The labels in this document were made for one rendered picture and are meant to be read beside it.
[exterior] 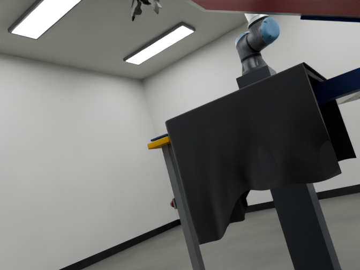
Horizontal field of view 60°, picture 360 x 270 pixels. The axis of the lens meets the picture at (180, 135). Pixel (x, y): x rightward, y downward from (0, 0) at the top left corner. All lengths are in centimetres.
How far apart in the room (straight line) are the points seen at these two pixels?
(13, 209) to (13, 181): 34
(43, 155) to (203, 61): 310
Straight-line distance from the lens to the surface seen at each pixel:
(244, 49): 178
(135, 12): 155
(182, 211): 146
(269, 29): 170
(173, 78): 606
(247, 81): 171
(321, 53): 506
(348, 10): 135
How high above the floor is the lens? 73
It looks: 9 degrees up
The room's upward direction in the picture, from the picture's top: 15 degrees counter-clockwise
